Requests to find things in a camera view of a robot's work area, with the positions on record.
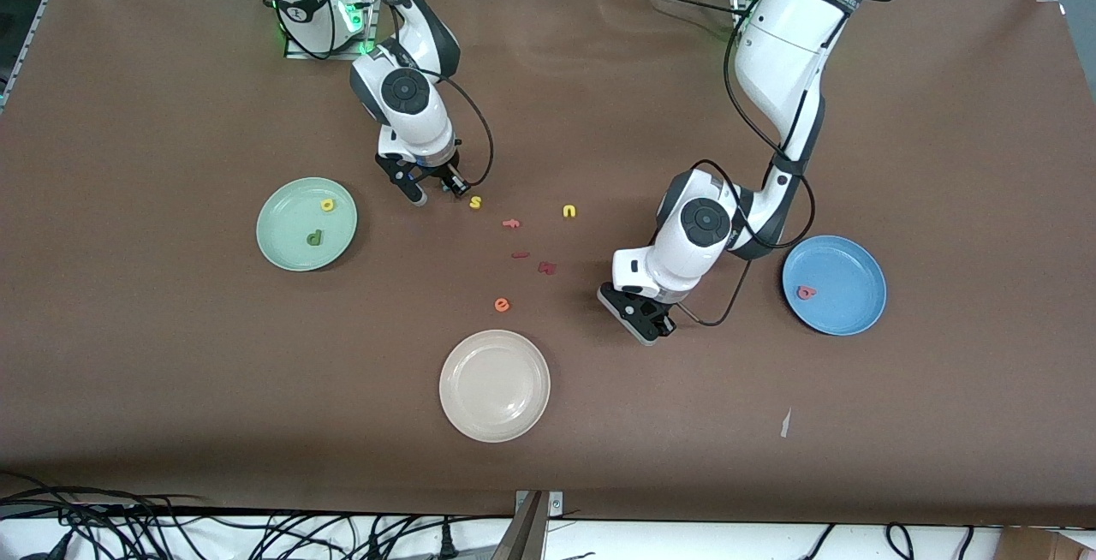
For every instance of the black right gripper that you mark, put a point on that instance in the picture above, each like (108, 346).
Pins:
(437, 173)

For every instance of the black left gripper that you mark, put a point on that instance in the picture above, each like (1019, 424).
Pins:
(659, 322)

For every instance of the pink foam letter b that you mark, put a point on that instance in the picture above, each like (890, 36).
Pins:
(806, 293)

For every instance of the green foam letter d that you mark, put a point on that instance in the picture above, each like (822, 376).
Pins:
(315, 240)

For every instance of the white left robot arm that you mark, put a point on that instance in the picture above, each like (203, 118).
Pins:
(788, 38)

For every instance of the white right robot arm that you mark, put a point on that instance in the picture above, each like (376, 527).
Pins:
(411, 115)

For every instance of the small white paper scrap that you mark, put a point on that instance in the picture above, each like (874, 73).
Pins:
(785, 425)

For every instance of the pale green plate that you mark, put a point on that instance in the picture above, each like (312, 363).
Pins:
(291, 217)

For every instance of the beige plate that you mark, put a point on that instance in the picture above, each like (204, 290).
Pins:
(494, 386)

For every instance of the blue plate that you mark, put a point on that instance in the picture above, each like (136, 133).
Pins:
(848, 282)

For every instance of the black power plug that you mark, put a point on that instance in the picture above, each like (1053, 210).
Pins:
(445, 545)

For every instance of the brown cardboard box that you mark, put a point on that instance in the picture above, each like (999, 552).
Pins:
(1027, 547)

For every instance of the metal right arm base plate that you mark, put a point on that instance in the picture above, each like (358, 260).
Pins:
(295, 53)

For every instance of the silver table edge bracket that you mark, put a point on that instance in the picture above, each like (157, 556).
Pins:
(556, 504)

